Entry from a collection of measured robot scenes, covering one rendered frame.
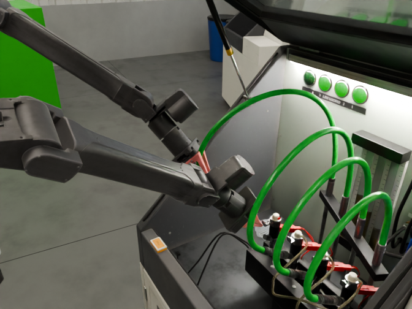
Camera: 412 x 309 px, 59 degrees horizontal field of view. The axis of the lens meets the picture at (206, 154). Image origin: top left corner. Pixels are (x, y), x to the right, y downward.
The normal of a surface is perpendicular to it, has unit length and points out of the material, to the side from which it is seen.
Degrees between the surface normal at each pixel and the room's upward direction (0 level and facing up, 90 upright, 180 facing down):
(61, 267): 0
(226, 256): 0
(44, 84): 90
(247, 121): 90
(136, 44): 90
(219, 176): 54
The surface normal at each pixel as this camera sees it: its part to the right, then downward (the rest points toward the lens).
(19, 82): 0.56, 0.39
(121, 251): 0.00, -0.88
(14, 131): 0.35, -0.68
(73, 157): 0.71, -0.65
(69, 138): -0.51, -0.25
